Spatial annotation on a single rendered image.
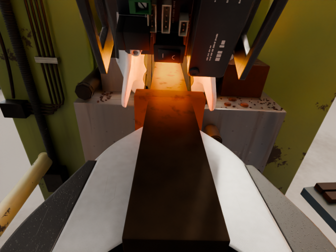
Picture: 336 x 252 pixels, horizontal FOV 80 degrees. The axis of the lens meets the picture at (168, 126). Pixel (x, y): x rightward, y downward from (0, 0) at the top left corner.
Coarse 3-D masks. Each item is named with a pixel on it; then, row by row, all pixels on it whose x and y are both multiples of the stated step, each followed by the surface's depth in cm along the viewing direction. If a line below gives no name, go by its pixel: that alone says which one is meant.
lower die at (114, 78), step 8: (112, 48) 44; (112, 56) 38; (152, 56) 37; (184, 56) 37; (112, 64) 38; (152, 64) 38; (184, 64) 38; (112, 72) 38; (120, 72) 38; (152, 72) 38; (184, 72) 38; (104, 80) 39; (112, 80) 39; (120, 80) 39; (104, 88) 40; (112, 88) 40; (120, 88) 40
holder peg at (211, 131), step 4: (204, 128) 37; (208, 128) 36; (212, 128) 36; (216, 128) 37; (204, 132) 37; (208, 132) 35; (212, 132) 35; (216, 132) 35; (212, 136) 34; (216, 136) 34; (220, 136) 35; (220, 140) 34
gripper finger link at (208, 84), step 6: (192, 78) 19; (198, 78) 19; (204, 78) 17; (210, 78) 14; (192, 84) 19; (198, 84) 19; (204, 84) 18; (210, 84) 15; (192, 90) 20; (198, 90) 20; (204, 90) 18; (210, 90) 15; (210, 96) 15; (210, 102) 15; (210, 108) 16
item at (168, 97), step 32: (160, 64) 22; (160, 96) 13; (192, 96) 13; (160, 128) 10; (192, 128) 10; (160, 160) 8; (192, 160) 8; (160, 192) 6; (192, 192) 6; (128, 224) 5; (160, 224) 5; (192, 224) 6; (224, 224) 6
